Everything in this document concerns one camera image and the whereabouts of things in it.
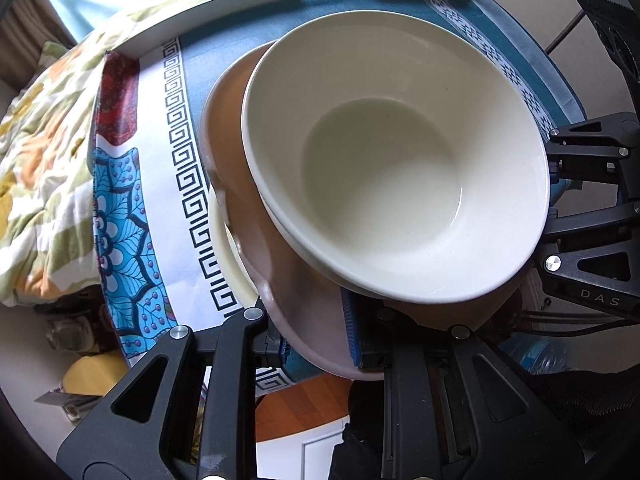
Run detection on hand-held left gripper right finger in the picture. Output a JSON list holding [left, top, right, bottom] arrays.
[[341, 290, 586, 480]]

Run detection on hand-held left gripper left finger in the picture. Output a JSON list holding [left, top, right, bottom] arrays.
[[56, 307, 292, 480]]

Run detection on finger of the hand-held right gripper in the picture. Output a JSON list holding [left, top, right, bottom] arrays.
[[537, 202, 640, 321], [547, 112, 640, 184]]

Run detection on cream plate with yellow ring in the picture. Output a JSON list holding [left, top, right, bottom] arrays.
[[209, 192, 258, 308]]

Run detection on clear plastic water bottle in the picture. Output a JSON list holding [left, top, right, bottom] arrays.
[[517, 335, 569, 374]]

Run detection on white cabinet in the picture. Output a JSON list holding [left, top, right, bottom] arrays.
[[256, 412, 351, 480]]

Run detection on black perforated panel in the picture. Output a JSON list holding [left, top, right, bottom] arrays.
[[574, 0, 640, 82]]

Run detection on dark cloth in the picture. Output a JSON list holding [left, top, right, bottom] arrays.
[[530, 370, 626, 466]]

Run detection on yellow container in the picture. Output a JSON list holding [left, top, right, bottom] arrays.
[[62, 350, 128, 413]]

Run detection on glass jar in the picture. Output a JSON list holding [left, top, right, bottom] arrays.
[[47, 317, 98, 357]]

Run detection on patterned blue white tray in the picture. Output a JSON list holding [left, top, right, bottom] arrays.
[[92, 0, 586, 400]]

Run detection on floral quilt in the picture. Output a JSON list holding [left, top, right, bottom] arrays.
[[0, 0, 391, 308]]

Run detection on beige curtain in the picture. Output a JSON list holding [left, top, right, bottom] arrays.
[[0, 0, 76, 92]]

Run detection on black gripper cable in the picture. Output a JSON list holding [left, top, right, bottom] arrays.
[[520, 309, 640, 337]]

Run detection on thin black cable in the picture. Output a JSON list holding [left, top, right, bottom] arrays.
[[544, 4, 599, 57]]

